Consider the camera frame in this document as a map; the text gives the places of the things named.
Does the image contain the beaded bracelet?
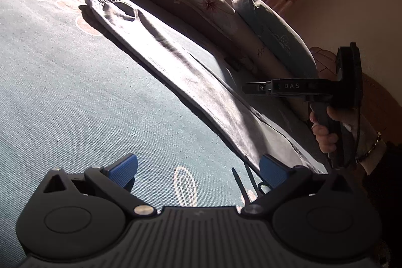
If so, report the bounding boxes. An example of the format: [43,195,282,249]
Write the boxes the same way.
[355,131,383,164]

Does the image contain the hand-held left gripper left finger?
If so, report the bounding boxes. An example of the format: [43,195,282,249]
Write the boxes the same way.
[42,153,158,219]

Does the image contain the grey pants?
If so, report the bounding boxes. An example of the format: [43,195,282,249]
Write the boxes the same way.
[78,0,329,174]

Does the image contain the person's right hand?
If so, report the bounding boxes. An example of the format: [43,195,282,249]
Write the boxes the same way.
[309,106,379,163]

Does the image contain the wooden headboard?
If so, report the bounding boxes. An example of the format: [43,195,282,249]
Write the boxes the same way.
[309,46,402,143]

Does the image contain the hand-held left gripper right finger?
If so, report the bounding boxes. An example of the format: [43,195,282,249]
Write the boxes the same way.
[240,153,359,219]

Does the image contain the teal pillow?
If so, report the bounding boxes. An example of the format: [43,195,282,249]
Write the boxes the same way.
[231,0,318,80]

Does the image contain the person's right forearm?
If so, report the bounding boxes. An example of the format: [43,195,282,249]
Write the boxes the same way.
[361,138,402,259]

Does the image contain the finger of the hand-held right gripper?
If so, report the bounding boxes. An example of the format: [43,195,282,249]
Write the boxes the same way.
[245,81,272,96]

